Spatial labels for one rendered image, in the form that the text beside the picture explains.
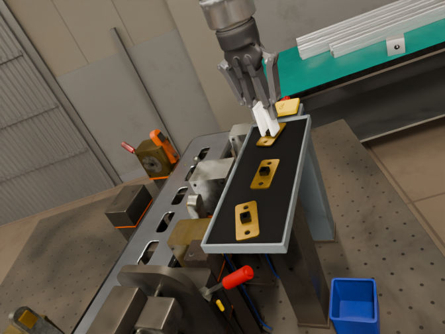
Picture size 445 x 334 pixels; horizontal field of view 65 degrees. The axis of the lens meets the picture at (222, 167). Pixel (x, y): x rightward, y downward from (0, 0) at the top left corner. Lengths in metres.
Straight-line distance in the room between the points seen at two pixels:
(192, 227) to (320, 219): 0.44
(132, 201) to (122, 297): 0.54
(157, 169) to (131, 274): 0.71
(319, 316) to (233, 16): 0.69
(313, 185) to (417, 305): 0.37
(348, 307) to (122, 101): 2.52
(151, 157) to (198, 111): 1.87
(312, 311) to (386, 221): 0.39
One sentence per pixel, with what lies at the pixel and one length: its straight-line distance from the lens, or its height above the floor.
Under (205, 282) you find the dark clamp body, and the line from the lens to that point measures 0.64.
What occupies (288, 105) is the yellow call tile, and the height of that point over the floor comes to 1.16.
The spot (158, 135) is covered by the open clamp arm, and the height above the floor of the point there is 1.09.
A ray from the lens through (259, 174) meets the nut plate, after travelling 0.66.
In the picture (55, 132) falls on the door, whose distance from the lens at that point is 3.37.
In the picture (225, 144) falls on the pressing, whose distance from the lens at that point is 1.15.
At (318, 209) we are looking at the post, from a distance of 1.04.
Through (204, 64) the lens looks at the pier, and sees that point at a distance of 2.83.
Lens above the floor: 1.54
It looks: 31 degrees down
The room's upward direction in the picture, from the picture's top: 24 degrees counter-clockwise
